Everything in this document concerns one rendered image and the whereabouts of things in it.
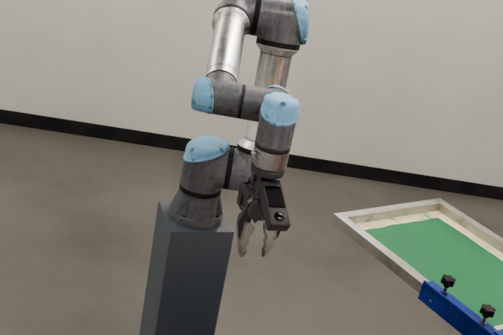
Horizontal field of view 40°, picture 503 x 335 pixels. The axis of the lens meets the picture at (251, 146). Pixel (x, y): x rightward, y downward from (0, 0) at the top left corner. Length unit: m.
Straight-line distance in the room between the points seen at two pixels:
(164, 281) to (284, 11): 0.80
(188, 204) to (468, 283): 1.09
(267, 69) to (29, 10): 3.64
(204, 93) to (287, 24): 0.40
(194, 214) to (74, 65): 3.53
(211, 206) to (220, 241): 0.10
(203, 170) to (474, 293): 1.08
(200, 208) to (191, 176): 0.09
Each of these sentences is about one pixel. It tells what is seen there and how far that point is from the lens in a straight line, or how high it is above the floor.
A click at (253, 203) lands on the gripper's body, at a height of 1.49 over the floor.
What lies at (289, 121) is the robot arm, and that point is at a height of 1.68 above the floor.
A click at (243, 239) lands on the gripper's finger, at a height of 1.40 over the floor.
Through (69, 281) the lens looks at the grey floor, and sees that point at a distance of 3.74.
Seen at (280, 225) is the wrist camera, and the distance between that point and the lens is 1.37.
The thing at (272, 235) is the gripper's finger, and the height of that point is 1.41.
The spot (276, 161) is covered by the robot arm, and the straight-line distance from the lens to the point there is 1.39.
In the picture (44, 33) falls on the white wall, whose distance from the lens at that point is 5.28.
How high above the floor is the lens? 2.13
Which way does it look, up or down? 22 degrees down
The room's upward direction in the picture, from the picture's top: 11 degrees clockwise
